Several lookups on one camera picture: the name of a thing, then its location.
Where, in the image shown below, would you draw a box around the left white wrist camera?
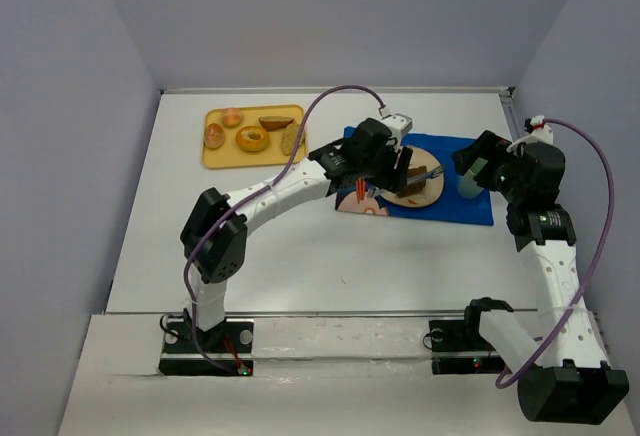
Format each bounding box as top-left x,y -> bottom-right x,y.
382,113 -> 413,141

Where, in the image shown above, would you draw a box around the blue placemat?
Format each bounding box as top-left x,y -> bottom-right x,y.
335,133 -> 494,226

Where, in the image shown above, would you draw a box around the metal rail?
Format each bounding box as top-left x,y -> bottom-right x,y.
159,86 -> 516,97
102,308 -> 537,319

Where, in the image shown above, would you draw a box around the dark brown bread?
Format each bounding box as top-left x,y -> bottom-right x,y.
396,166 -> 427,198

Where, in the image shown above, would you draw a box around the beige decorated plate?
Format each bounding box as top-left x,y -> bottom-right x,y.
380,146 -> 445,209

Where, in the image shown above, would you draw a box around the metal tongs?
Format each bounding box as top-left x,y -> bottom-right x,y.
366,165 -> 444,198

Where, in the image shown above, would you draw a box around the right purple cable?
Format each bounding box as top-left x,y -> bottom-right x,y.
494,118 -> 614,390

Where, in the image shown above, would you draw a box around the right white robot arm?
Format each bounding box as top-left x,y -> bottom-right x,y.
452,125 -> 629,425

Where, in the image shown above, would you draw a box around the round bun left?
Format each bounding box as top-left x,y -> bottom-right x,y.
203,123 -> 226,150

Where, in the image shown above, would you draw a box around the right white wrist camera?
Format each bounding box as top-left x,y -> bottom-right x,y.
507,115 -> 553,154

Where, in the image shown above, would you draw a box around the yellow tray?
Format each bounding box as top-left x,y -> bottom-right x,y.
201,104 -> 304,170

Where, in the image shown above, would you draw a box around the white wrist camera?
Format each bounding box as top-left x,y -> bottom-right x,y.
382,113 -> 413,141
507,115 -> 553,154

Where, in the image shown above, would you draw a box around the round bun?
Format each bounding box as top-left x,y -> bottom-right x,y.
220,107 -> 244,128
203,123 -> 226,150

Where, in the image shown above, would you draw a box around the metal rail front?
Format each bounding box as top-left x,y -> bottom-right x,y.
102,308 -> 537,319

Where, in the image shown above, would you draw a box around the seeded bread slice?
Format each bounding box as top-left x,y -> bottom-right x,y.
280,122 -> 300,156

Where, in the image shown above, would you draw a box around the bagel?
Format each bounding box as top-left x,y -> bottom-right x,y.
235,126 -> 270,153

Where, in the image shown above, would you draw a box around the round bun top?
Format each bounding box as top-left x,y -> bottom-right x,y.
220,107 -> 244,128

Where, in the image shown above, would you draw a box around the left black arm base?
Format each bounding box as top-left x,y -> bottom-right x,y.
158,315 -> 254,377

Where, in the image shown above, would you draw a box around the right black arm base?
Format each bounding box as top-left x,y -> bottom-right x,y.
422,319 -> 505,376

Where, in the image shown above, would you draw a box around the half baguette piece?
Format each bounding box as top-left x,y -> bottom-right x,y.
258,116 -> 295,132

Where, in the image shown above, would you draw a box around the metal rail back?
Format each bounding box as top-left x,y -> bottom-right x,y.
159,86 -> 516,97

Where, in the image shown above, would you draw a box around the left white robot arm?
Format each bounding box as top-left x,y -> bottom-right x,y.
180,114 -> 412,347

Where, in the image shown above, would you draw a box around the green cup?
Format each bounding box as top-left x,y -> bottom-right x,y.
457,158 -> 487,200

